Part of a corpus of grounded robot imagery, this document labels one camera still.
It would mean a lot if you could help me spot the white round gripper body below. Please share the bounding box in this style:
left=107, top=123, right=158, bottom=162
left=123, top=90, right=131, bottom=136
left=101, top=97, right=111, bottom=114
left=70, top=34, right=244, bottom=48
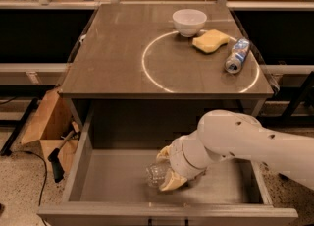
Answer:
left=169, top=136, right=207, bottom=180

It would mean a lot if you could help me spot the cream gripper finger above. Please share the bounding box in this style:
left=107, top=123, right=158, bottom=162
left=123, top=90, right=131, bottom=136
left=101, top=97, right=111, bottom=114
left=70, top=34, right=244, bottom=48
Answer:
left=159, top=169, right=187, bottom=192
left=156, top=146, right=170, bottom=163

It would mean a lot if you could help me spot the clear plastic water bottle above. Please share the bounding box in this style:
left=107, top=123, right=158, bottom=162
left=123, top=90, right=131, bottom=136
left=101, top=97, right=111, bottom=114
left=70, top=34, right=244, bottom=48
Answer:
left=146, top=162, right=170, bottom=188

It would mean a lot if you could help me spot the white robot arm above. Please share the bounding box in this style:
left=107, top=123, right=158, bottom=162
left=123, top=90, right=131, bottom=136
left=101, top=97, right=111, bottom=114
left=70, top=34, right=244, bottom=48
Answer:
left=156, top=110, right=314, bottom=191

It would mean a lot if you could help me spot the grey open top drawer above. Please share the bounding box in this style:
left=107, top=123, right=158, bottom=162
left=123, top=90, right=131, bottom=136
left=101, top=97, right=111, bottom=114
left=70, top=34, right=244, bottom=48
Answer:
left=38, top=100, right=297, bottom=226

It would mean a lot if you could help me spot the blue crushed soda can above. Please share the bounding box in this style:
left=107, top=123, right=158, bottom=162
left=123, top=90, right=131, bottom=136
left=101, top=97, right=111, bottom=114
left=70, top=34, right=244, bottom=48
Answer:
left=225, top=38, right=250, bottom=74

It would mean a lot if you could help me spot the cardboard box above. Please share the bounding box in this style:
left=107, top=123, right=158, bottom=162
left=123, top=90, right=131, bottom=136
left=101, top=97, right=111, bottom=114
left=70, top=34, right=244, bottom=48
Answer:
left=21, top=88, right=73, bottom=171

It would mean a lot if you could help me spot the yellow sponge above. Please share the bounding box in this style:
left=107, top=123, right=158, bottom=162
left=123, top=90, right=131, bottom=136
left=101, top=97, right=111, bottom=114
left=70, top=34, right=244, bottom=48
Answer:
left=192, top=29, right=230, bottom=53

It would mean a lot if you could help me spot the white ceramic bowl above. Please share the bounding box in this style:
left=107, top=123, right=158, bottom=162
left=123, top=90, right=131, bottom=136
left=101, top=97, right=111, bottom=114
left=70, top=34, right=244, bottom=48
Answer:
left=173, top=9, right=207, bottom=37

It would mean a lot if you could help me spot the black handled hammer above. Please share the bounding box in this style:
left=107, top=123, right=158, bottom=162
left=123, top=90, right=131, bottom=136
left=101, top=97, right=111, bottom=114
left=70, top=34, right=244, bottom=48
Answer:
left=47, top=129, right=77, bottom=184

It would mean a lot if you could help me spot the black floor cable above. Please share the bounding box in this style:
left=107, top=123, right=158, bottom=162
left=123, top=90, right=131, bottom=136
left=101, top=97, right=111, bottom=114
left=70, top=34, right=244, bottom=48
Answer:
left=13, top=149, right=49, bottom=226

